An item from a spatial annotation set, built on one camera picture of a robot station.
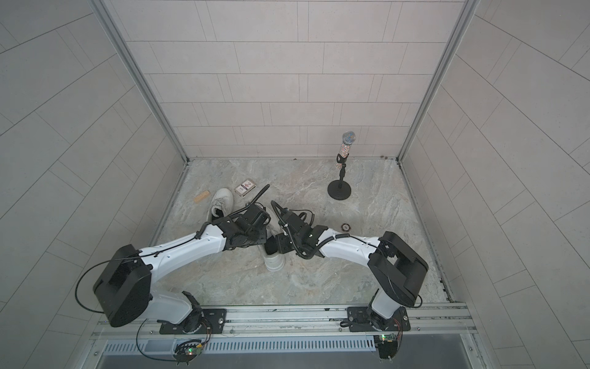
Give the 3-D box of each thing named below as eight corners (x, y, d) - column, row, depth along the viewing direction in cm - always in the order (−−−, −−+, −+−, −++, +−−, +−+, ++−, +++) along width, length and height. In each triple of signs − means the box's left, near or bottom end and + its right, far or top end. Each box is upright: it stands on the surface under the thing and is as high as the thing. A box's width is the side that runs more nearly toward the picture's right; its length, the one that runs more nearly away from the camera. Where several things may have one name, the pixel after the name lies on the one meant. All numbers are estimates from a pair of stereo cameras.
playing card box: (234, 191, 106) (233, 189, 104) (249, 181, 110) (248, 178, 108) (242, 198, 104) (241, 195, 102) (256, 186, 108) (255, 183, 106)
